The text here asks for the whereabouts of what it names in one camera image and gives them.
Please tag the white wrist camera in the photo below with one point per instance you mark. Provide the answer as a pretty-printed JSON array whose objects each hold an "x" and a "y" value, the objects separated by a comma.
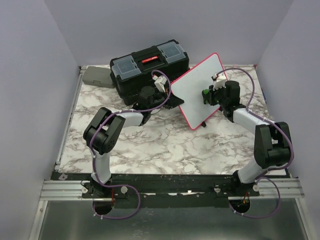
[
  {"x": 219, "y": 80},
  {"x": 159, "y": 82}
]

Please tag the aluminium frame rail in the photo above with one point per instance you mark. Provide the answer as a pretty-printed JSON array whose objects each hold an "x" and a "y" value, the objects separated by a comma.
[{"x": 59, "y": 186}]

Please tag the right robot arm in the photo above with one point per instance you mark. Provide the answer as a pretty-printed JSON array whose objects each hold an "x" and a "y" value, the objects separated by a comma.
[{"x": 272, "y": 149}]

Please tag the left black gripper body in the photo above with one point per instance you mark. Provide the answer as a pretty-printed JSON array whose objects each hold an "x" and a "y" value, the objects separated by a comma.
[{"x": 160, "y": 99}]

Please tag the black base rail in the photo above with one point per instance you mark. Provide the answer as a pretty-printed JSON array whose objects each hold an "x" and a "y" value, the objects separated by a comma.
[{"x": 127, "y": 191}]

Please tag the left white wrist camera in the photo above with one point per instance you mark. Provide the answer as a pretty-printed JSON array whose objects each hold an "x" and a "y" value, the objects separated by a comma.
[{"x": 159, "y": 82}]

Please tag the grey plastic case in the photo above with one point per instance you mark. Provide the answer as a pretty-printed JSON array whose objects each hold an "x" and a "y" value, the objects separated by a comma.
[{"x": 98, "y": 77}]

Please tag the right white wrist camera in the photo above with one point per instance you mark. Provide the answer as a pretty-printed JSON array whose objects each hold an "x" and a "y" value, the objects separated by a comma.
[{"x": 219, "y": 80}]

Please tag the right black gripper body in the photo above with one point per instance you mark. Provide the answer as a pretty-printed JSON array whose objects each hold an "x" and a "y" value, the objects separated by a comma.
[{"x": 217, "y": 97}]

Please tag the green black whiteboard eraser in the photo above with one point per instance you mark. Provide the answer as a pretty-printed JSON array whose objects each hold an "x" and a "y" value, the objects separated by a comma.
[{"x": 205, "y": 94}]

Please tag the pink framed whiteboard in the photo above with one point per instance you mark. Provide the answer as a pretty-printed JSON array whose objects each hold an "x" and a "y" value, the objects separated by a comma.
[{"x": 189, "y": 87}]

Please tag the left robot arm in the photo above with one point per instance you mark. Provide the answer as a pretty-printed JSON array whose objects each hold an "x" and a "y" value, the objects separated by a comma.
[{"x": 103, "y": 131}]

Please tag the black plastic toolbox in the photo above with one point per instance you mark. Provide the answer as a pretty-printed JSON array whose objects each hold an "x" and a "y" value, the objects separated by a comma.
[{"x": 132, "y": 72}]

